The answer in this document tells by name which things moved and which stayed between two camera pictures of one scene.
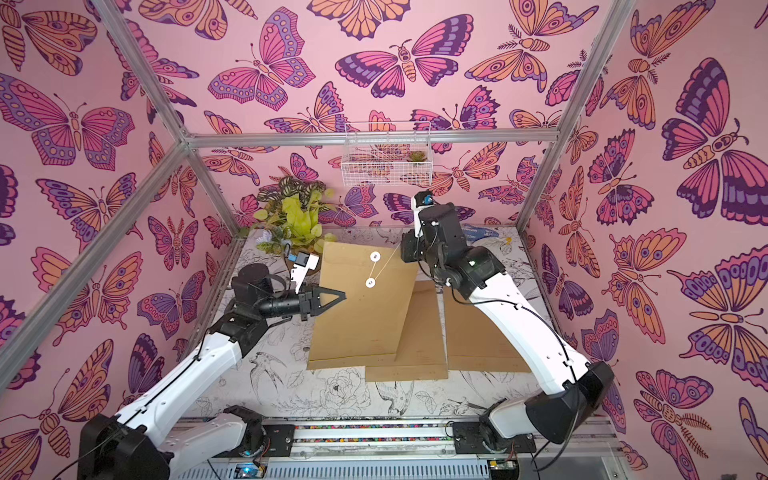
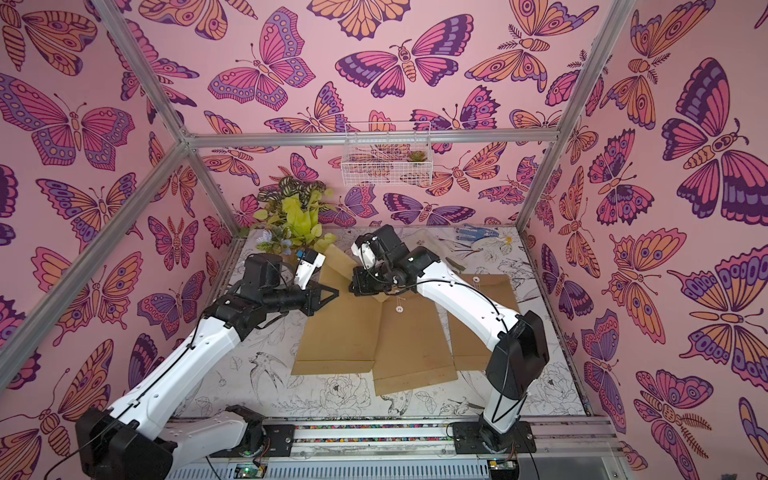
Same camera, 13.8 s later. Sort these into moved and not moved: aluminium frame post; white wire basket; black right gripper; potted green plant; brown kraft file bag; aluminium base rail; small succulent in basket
Moved: black right gripper; brown kraft file bag
Not moved: potted green plant; aluminium base rail; aluminium frame post; white wire basket; small succulent in basket
